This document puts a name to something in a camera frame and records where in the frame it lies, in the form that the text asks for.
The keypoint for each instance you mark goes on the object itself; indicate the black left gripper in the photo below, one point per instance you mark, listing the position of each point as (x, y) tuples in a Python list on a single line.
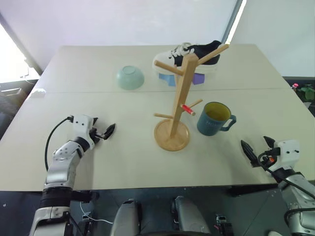
[(94, 136)]

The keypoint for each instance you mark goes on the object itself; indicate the black floor device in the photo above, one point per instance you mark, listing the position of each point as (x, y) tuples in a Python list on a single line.
[(223, 225)]

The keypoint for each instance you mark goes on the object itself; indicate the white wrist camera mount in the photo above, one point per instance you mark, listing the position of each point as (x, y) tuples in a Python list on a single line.
[(289, 151), (82, 124)]

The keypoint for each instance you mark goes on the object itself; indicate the blue mug yellow inside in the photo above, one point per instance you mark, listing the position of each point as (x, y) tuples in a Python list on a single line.
[(209, 123)]

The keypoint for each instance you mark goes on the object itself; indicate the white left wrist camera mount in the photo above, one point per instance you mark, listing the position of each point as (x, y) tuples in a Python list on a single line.
[(82, 124)]

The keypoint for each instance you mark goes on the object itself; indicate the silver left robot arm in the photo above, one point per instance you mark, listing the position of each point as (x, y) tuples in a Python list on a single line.
[(62, 159)]

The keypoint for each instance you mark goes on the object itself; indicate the wooden mug tree stand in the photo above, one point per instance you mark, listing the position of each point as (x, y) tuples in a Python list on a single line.
[(180, 93)]

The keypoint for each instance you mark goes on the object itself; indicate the light green bowl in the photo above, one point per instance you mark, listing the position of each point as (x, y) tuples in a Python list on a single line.
[(129, 77)]

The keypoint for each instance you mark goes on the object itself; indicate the white and black sneaker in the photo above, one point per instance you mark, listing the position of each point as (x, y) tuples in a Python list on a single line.
[(165, 57)]

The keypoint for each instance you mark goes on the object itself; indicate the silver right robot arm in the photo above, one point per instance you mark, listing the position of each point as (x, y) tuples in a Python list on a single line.
[(297, 196)]

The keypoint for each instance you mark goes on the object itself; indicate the small white plastic object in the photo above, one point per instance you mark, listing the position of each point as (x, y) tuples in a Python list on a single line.
[(37, 94)]

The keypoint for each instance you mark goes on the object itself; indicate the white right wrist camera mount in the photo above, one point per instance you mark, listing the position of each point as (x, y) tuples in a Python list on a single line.
[(289, 151)]

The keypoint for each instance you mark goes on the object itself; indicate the blue and purple shoe stand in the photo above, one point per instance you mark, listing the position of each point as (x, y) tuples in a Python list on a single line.
[(167, 78)]

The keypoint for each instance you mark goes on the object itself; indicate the red round button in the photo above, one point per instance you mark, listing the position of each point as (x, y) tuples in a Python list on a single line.
[(295, 85)]

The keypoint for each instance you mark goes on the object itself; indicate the red tape marker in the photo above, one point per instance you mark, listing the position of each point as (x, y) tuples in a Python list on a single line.
[(187, 108)]

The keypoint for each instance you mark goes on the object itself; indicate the green potted plant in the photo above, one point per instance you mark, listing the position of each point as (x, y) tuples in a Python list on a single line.
[(307, 93)]

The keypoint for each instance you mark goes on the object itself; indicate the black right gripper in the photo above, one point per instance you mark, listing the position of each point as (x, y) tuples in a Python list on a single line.
[(266, 159)]

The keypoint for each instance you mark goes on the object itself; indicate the grey rounded robot leg cover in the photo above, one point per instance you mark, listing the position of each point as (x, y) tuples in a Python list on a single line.
[(126, 216), (190, 216)]

